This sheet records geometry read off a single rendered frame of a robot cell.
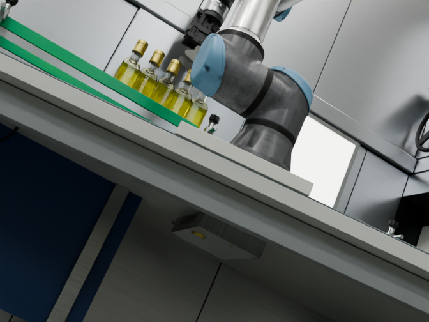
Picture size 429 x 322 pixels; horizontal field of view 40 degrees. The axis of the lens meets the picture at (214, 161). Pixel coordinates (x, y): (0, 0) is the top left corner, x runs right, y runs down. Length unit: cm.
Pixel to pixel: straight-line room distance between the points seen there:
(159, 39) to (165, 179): 89
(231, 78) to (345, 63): 113
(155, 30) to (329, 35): 68
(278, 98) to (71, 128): 41
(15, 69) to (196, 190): 40
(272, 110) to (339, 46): 110
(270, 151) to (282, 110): 10
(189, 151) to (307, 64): 115
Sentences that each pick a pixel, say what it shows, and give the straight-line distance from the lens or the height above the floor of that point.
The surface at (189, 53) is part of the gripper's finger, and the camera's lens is 180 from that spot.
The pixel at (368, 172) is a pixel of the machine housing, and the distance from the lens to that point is 223.
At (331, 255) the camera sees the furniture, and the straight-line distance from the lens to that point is 118.
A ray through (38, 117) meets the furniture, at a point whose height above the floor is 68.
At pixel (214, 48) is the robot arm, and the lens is 120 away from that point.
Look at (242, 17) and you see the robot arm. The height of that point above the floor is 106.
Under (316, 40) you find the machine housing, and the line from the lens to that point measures 225.
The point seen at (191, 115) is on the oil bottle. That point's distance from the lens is 175.
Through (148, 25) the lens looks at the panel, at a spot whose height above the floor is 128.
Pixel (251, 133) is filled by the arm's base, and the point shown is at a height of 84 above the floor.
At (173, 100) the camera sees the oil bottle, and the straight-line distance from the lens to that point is 174.
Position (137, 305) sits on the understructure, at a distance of 183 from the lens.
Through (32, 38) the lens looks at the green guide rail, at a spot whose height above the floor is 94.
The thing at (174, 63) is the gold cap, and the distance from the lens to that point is 179.
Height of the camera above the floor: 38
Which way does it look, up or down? 19 degrees up
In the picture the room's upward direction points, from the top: 24 degrees clockwise
